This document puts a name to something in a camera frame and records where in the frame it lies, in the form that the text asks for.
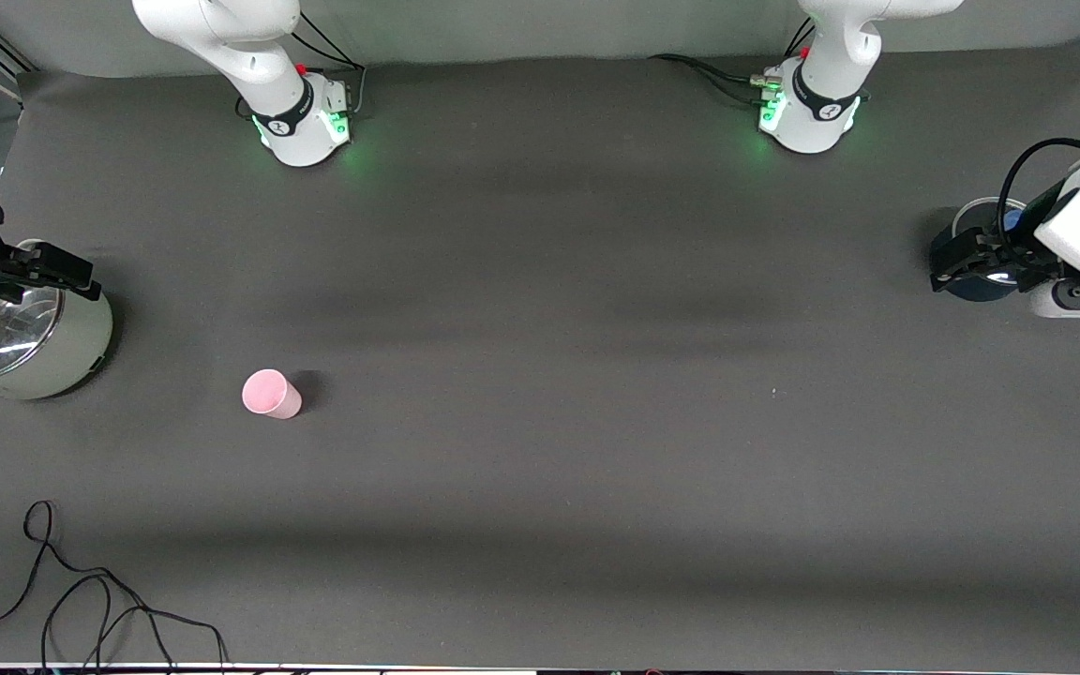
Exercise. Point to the metal frame rail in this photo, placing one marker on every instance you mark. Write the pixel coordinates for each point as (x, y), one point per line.
(15, 58)

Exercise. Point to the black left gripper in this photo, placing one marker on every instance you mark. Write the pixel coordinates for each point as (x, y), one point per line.
(1020, 249)

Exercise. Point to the pink plastic cup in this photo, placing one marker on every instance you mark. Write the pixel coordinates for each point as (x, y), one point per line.
(268, 394)

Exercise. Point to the pale green cooking pot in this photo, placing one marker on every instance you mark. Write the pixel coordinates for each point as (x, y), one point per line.
(71, 356)

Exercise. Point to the glass pot lid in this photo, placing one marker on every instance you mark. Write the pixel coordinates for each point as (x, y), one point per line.
(15, 337)

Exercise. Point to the dark blue saucepan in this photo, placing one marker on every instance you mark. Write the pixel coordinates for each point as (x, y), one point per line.
(971, 292)

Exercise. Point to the dark grey table cloth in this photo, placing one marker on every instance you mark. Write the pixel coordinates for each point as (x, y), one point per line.
(540, 422)

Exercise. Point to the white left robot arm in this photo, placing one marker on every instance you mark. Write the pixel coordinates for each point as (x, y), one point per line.
(831, 56)

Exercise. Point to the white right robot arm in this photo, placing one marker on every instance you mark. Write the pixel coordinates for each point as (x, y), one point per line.
(249, 56)

